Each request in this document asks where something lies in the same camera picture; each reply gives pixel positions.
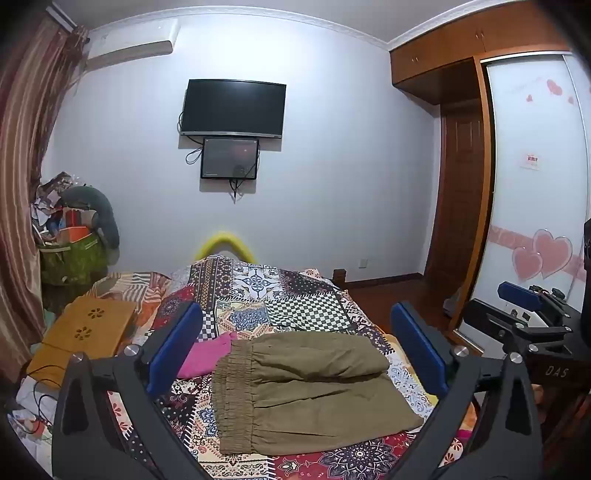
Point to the patchwork patterned blanket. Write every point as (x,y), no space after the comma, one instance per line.
(277,295)

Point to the bamboo lap desk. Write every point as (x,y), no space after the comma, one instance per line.
(83,332)

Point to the white wall socket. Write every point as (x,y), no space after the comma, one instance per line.
(363,263)

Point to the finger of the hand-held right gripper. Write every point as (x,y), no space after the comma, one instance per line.
(517,297)
(498,318)

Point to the yellow curved foam bar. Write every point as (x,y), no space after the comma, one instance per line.
(225,237)

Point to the small label sticker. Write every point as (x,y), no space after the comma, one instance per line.
(530,160)

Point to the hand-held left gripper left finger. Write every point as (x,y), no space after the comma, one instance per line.
(175,350)

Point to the wooden overhead cabinet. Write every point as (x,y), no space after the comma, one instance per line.
(461,46)

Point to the small wooden block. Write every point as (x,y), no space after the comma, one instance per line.
(339,275)

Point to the grey long cushion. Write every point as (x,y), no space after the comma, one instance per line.
(99,212)

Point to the striped brown curtain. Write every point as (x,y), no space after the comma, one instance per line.
(23,184)

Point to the green fabric bag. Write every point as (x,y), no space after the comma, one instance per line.
(69,258)

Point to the pink folded garment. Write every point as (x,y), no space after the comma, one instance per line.
(203,357)

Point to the small black wall monitor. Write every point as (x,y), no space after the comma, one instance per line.
(228,157)

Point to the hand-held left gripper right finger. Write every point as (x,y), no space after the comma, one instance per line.
(418,346)

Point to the olive green pants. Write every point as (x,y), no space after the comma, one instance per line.
(300,397)

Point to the white air conditioner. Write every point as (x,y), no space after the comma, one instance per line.
(134,44)

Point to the pile of mixed clutter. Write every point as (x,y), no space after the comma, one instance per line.
(55,203)

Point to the black wall television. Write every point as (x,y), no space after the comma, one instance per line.
(231,108)

